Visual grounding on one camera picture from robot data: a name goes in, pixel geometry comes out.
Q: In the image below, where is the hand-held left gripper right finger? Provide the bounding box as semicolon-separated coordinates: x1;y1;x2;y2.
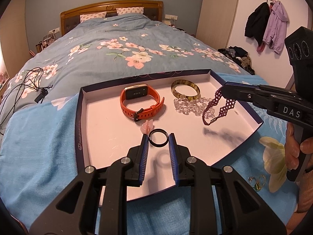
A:
168;133;286;235

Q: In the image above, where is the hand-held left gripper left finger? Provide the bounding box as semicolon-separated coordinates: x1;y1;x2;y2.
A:
29;134;150;235

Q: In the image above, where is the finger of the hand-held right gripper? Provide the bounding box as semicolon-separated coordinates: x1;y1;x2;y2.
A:
221;84;272;114
226;82;299;98

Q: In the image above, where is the black ring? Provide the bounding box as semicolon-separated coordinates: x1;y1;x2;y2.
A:
149;129;169;148

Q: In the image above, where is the purple bead necklace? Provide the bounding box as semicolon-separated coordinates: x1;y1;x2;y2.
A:
202;87;236;126

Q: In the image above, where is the pink hair clip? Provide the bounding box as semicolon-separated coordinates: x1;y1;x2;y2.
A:
139;119;154;135

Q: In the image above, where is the navy shallow cardboard box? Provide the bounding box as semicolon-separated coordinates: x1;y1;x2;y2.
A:
75;69;264;202

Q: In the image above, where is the orange smartwatch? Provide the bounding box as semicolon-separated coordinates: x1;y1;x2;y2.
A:
120;84;165;123

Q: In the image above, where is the clear crystal bead bracelet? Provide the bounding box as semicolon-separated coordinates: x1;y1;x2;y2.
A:
174;97;213;116

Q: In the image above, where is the amber tortoiseshell bangle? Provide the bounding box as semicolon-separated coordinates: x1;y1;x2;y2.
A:
171;79;201;102

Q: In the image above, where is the green stone ring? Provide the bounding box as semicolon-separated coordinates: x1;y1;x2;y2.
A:
249;177;261;191

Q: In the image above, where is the person's right forearm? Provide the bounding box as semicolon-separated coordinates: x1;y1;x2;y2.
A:
295;169;313;213

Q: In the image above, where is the person's right hand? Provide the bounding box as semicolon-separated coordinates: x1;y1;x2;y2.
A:
284;122;313;170

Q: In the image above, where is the pile of dark clothes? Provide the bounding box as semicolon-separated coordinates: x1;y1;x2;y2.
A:
218;45;255;75

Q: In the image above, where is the purple jacket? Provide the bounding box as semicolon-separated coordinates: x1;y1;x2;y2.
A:
257;0;289;54

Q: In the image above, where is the black jacket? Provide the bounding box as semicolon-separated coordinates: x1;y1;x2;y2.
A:
245;2;271;47

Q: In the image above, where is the beige built-in wardrobe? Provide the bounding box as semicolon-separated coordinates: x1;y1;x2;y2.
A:
0;0;28;79
196;0;241;52

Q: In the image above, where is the light blue flower blanket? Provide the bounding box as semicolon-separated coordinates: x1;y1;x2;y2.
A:
0;72;301;235

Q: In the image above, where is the blue floral duvet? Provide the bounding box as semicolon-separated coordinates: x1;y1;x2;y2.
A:
0;13;252;137

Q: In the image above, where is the patterned white pillow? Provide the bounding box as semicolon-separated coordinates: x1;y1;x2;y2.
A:
116;6;144;15
80;11;107;23

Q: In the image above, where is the bedside cosmetics clutter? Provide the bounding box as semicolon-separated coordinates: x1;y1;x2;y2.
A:
29;33;58;55

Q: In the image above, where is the wooden bed headboard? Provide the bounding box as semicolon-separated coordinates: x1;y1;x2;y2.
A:
60;0;164;37

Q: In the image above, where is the black cable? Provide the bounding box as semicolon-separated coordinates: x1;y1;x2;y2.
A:
0;68;53;135

